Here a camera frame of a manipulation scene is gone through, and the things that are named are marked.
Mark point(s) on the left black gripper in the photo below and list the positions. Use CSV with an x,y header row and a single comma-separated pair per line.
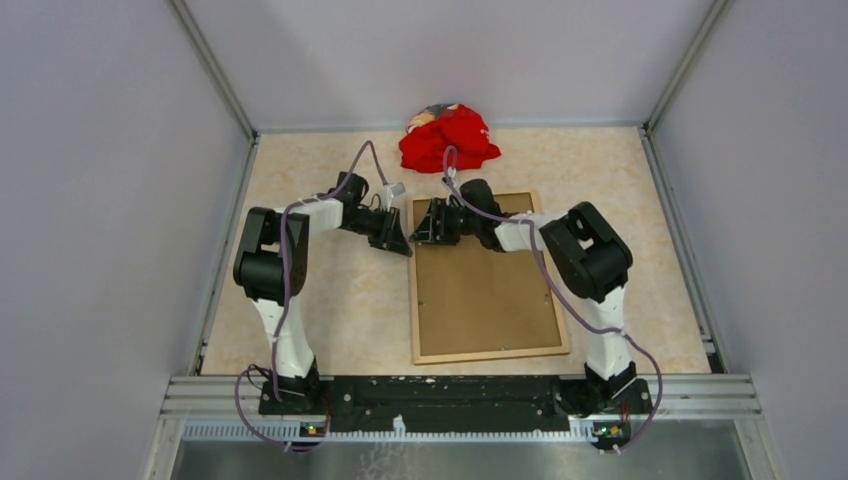
x,y
391,235

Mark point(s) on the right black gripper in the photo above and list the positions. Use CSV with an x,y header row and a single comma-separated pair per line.
x,y
430,231

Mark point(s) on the brown cardboard backing board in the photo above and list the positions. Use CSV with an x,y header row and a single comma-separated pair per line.
x,y
487,291

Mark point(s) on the wooden picture frame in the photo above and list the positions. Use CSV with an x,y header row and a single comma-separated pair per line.
x,y
487,278

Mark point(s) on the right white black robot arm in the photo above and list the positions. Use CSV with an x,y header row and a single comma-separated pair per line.
x,y
579,248

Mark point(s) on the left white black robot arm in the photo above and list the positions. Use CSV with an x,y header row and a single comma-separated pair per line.
x,y
271,267

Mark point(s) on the red crumpled cloth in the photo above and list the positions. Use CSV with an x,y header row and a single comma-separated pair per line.
x,y
436,128

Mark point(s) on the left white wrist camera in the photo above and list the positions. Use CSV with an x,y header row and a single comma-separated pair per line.
x,y
388,193

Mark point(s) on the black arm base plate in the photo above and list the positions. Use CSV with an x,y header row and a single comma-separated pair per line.
x,y
460,404

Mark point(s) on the aluminium front rail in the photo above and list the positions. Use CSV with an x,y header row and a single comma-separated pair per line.
x,y
226,408

